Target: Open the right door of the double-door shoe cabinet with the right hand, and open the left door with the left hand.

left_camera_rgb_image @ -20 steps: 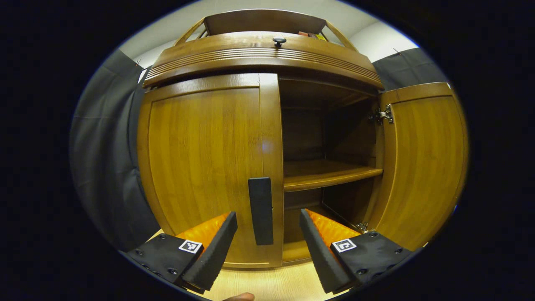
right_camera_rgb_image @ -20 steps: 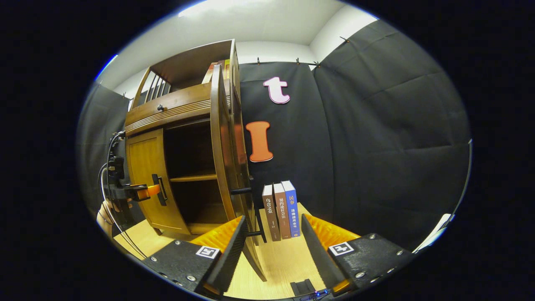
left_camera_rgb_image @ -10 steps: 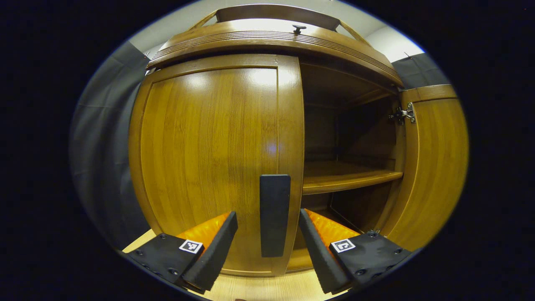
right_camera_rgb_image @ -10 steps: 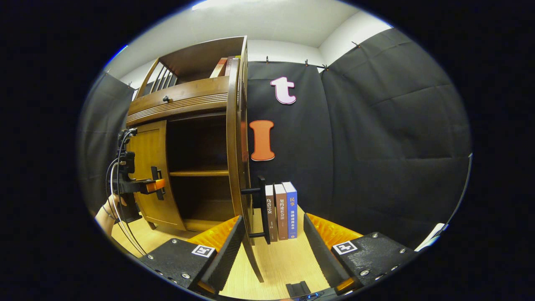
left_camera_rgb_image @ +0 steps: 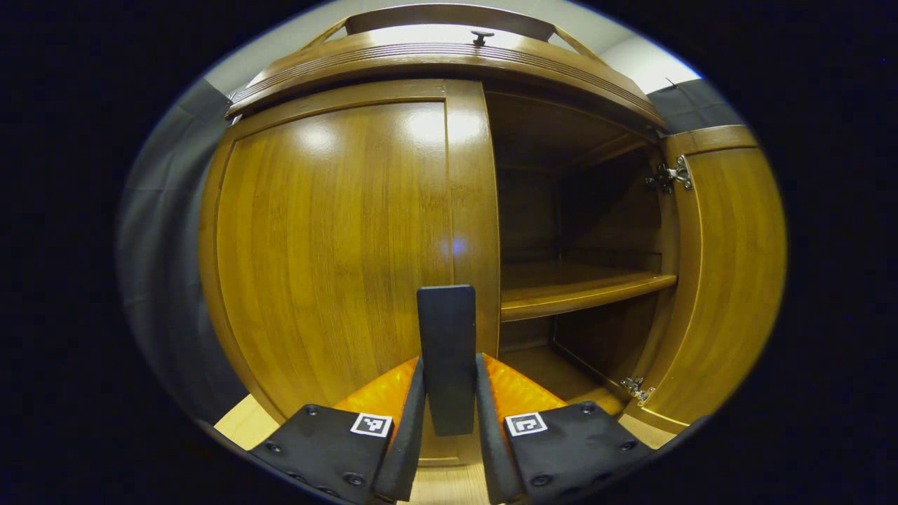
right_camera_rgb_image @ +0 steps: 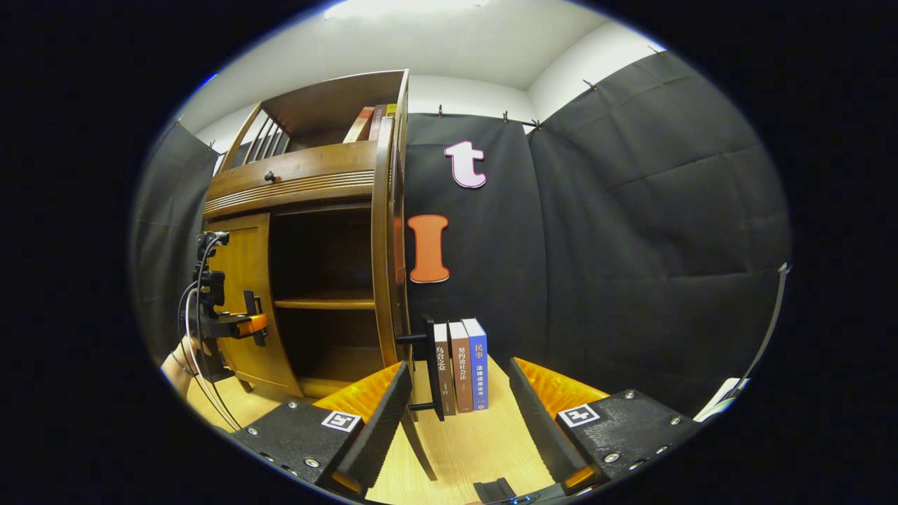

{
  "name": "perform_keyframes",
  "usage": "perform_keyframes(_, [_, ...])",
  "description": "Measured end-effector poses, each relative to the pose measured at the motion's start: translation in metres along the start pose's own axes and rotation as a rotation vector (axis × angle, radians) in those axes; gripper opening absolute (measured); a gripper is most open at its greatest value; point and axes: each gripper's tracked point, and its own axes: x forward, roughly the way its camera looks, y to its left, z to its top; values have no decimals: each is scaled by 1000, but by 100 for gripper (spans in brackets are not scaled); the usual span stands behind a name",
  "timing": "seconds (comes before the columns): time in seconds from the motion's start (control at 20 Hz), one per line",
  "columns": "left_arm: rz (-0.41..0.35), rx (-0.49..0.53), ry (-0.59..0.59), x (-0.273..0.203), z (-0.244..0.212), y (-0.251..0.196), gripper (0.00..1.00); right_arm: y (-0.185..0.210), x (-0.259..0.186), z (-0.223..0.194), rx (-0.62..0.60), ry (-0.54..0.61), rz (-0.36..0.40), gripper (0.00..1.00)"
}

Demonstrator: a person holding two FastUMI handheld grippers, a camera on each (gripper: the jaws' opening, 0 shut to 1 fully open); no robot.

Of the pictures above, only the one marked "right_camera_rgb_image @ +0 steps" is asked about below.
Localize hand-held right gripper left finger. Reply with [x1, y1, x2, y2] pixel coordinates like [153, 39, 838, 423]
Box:
[233, 361, 413, 500]

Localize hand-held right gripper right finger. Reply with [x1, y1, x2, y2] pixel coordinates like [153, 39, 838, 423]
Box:
[508, 356, 704, 492]

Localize black door handle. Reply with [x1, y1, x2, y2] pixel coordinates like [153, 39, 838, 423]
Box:
[396, 314, 447, 422]
[243, 289, 269, 349]

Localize wooden cabinet door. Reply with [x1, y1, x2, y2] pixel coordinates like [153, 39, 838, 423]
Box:
[203, 213, 304, 401]
[370, 116, 439, 482]

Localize wooden double-door shoe cabinet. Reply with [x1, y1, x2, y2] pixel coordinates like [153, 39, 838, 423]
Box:
[202, 69, 439, 482]

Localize wooden cabinet drawer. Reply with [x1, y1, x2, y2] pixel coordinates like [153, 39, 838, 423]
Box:
[203, 140, 380, 220]

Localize wooden inner shelf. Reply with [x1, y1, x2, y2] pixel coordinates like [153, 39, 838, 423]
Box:
[274, 295, 377, 311]

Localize blue book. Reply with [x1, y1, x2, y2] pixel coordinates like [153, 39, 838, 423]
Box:
[462, 318, 490, 412]

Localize black backdrop cloth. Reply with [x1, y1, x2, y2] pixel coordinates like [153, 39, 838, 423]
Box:
[130, 50, 793, 423]

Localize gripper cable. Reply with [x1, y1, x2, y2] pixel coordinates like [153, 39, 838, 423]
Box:
[177, 237, 241, 433]

